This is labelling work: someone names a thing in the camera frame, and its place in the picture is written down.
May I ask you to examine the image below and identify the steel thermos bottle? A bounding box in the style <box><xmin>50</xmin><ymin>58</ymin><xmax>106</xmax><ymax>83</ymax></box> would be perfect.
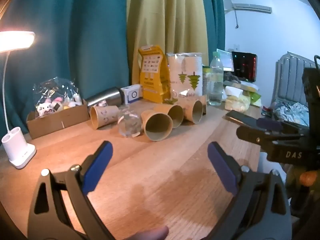
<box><xmin>86</xmin><ymin>87</ymin><xmax>126</xmax><ymax>108</ymax></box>

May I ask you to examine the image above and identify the small white blue box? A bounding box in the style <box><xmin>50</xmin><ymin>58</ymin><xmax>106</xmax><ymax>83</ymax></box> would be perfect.
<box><xmin>120</xmin><ymin>84</ymin><xmax>144</xmax><ymax>105</ymax></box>

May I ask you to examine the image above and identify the clear plastic cup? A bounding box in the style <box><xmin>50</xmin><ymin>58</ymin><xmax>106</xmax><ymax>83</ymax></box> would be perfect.
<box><xmin>117</xmin><ymin>106</ymin><xmax>142</xmax><ymax>138</ymax></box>

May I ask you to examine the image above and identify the brown printed paper cup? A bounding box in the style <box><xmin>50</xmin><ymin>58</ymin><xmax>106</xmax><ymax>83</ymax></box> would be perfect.
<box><xmin>90</xmin><ymin>105</ymin><xmax>119</xmax><ymax>130</ymax></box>

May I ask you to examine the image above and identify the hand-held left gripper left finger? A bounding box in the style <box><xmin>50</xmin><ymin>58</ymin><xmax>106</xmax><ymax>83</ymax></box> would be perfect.
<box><xmin>27</xmin><ymin>141</ymin><xmax>115</xmax><ymax>240</ymax></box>

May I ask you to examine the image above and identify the grey padded headboard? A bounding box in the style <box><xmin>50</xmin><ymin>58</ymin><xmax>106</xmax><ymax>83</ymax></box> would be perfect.
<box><xmin>271</xmin><ymin>51</ymin><xmax>316</xmax><ymax>107</ymax></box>

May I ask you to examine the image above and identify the yellow curtain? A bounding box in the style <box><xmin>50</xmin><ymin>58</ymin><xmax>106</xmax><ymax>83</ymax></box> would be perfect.
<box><xmin>126</xmin><ymin>0</ymin><xmax>209</xmax><ymax>85</ymax></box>

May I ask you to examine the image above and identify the clear bag of plush toys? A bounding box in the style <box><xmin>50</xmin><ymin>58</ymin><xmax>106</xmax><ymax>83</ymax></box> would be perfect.
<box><xmin>32</xmin><ymin>77</ymin><xmax>83</xmax><ymax>118</ymax></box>

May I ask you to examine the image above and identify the person's left hand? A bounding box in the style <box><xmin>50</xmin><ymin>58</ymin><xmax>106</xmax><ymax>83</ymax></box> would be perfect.
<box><xmin>122</xmin><ymin>226</ymin><xmax>170</xmax><ymax>240</ymax></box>

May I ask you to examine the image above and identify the white air conditioner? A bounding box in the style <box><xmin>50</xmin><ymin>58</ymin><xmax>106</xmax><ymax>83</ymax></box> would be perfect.
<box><xmin>223</xmin><ymin>0</ymin><xmax>273</xmax><ymax>15</ymax></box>

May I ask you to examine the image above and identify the teal curtain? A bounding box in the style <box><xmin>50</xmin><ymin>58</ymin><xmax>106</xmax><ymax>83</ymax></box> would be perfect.
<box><xmin>0</xmin><ymin>0</ymin><xmax>133</xmax><ymax>140</ymax></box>
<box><xmin>200</xmin><ymin>0</ymin><xmax>226</xmax><ymax>68</ymax></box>

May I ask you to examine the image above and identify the clear plastic water bottle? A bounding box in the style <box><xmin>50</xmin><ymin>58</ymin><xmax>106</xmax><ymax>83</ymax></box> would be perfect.
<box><xmin>208</xmin><ymin>51</ymin><xmax>224</xmax><ymax>106</ymax></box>

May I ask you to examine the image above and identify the bright laptop screen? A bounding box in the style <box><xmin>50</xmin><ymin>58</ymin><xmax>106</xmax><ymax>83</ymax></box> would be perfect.
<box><xmin>216</xmin><ymin>48</ymin><xmax>235</xmax><ymax>72</ymax></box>

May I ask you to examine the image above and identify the yellow paper packet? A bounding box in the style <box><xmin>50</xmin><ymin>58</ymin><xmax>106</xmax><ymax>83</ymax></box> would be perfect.
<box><xmin>138</xmin><ymin>45</ymin><xmax>172</xmax><ymax>104</ymax></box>

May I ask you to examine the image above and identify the green lidded jar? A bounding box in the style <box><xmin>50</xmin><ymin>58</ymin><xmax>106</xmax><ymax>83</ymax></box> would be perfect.
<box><xmin>202</xmin><ymin>66</ymin><xmax>211</xmax><ymax>98</ymax></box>

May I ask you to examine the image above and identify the wrapped sleeve of paper cups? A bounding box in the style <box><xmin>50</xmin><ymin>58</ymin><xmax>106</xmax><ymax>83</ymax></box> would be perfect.
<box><xmin>167</xmin><ymin>52</ymin><xmax>203</xmax><ymax>101</ymax></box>

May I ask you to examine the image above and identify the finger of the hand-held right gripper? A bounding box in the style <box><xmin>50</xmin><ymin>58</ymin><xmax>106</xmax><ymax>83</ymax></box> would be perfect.
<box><xmin>256</xmin><ymin>119</ymin><xmax>310</xmax><ymax>135</ymax></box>
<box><xmin>236</xmin><ymin>126</ymin><xmax>311</xmax><ymax>152</ymax></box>

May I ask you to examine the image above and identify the black smartphone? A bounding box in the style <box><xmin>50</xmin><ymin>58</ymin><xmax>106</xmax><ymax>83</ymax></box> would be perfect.
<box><xmin>225</xmin><ymin>110</ymin><xmax>261</xmax><ymax>128</ymax></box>

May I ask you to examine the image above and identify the white desk lamp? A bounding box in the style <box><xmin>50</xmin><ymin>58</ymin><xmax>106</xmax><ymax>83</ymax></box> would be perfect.
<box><xmin>0</xmin><ymin>31</ymin><xmax>37</xmax><ymax>170</ymax></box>

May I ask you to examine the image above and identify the brown cardboard box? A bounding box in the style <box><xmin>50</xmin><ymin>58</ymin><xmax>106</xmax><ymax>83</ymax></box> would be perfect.
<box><xmin>26</xmin><ymin>99</ymin><xmax>91</xmax><ymax>140</ymax></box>

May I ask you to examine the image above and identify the crumpled grey bedding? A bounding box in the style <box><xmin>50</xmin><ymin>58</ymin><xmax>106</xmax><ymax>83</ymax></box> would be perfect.
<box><xmin>272</xmin><ymin>102</ymin><xmax>310</xmax><ymax>127</ymax></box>

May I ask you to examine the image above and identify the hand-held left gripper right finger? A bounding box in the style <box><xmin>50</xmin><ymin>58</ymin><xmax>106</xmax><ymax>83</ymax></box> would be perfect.
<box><xmin>207</xmin><ymin>141</ymin><xmax>293</xmax><ymax>240</ymax></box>

